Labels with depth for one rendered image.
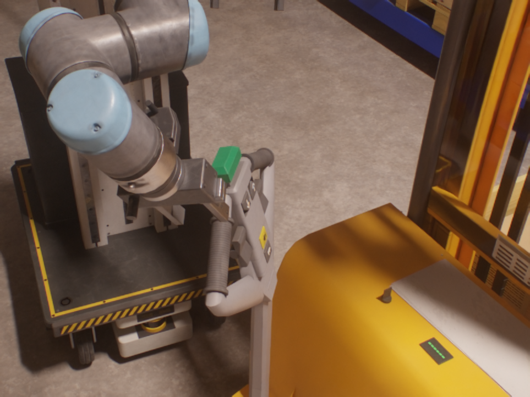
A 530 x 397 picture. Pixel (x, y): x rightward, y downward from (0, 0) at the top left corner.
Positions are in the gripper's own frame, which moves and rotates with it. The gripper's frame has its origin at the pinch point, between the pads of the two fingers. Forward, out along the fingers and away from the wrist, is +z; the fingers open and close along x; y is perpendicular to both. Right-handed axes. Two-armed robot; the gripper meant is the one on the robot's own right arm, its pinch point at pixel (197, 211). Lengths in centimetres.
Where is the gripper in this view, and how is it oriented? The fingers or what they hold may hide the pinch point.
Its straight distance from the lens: 114.8
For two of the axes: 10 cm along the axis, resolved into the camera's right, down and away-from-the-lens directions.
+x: 9.4, -0.7, -3.3
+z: 3.3, 3.9, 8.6
